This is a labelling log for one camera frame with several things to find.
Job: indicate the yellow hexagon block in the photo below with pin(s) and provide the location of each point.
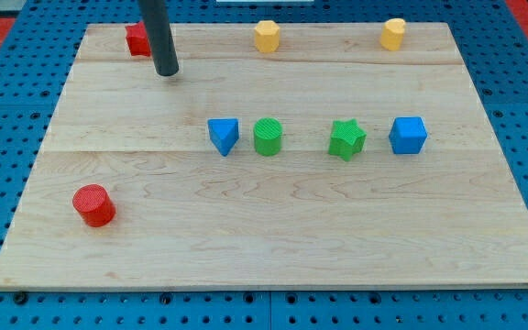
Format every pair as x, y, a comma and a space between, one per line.
267, 36

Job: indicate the green cylinder block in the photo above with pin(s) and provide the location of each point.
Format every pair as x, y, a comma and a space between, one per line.
267, 136

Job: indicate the blue triangle block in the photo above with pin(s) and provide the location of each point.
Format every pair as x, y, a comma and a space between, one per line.
223, 133

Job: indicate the light wooden board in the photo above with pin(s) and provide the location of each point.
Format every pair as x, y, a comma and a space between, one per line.
189, 219

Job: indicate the green star block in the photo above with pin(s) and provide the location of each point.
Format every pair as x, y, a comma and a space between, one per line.
347, 138

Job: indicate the blue cube block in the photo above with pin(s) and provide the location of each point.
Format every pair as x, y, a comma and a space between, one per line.
407, 135

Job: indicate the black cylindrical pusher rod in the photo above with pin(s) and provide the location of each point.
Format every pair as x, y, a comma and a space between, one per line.
154, 14

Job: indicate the red cylinder block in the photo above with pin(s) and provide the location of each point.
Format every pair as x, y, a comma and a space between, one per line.
93, 204

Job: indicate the red star block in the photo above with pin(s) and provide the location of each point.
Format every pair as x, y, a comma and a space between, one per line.
137, 40

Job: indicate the yellow heart block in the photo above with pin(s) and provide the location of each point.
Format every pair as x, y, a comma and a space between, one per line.
392, 34

